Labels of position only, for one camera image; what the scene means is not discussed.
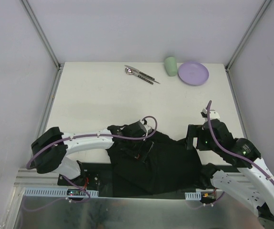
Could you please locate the left white cable duct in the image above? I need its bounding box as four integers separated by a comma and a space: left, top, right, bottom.
24, 187, 88, 198

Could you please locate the metal spoon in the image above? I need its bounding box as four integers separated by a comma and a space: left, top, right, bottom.
125, 67, 159, 84

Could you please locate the white cable duct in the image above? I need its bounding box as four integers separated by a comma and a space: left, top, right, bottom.
185, 191, 202, 201
24, 187, 88, 198

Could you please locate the aluminium frame post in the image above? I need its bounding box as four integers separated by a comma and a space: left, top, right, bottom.
225, 0, 274, 71
20, 0, 63, 70

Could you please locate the aluminium rail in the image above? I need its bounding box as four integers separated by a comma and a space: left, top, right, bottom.
14, 168, 59, 187

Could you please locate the black cloth placemat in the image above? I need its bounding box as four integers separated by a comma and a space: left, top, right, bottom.
107, 131, 202, 198

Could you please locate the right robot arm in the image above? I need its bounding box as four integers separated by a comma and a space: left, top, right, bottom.
186, 119, 274, 221

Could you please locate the right white cable duct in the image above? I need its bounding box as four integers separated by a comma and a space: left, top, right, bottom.
185, 191, 202, 201

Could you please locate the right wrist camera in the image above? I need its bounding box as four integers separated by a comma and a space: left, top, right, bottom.
201, 108, 220, 120

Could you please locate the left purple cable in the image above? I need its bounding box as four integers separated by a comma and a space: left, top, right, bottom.
26, 115, 158, 170

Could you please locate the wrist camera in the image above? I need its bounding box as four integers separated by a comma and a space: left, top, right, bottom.
201, 108, 220, 120
141, 120, 153, 136

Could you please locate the black handled knife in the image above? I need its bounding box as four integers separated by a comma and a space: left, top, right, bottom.
125, 65, 155, 80

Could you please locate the green cup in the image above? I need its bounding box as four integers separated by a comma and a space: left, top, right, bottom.
164, 56, 178, 76

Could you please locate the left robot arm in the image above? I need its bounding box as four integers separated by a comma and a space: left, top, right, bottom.
26, 119, 157, 186

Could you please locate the left aluminium frame post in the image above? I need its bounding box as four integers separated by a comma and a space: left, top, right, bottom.
20, 0, 63, 70

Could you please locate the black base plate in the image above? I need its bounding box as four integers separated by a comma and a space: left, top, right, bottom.
57, 162, 223, 200

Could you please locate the purple plate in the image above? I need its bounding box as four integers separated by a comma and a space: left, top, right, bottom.
178, 62, 209, 86

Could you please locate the right aluminium frame post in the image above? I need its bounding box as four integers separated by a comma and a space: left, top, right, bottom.
225, 0, 274, 71

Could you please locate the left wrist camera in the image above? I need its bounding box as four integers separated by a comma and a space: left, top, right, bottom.
141, 120, 153, 136

